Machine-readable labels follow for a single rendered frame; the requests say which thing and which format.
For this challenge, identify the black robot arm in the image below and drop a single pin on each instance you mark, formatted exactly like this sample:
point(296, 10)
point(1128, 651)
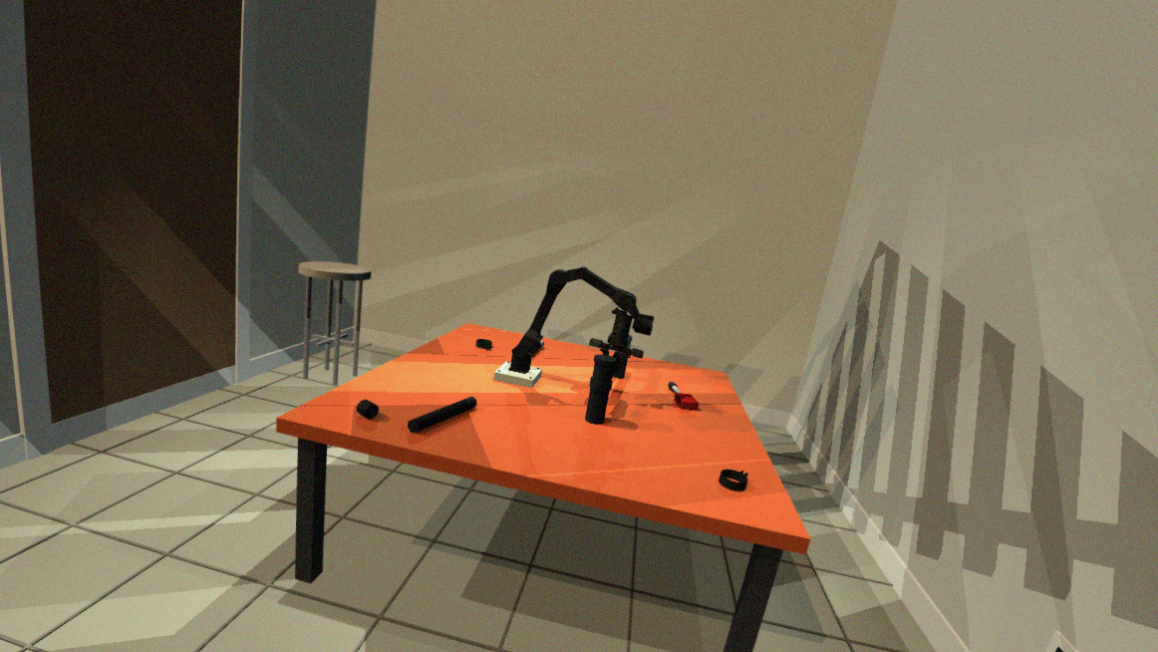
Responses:
point(520, 360)

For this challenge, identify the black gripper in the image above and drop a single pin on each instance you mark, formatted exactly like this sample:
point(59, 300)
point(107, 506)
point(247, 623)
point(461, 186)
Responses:
point(619, 339)

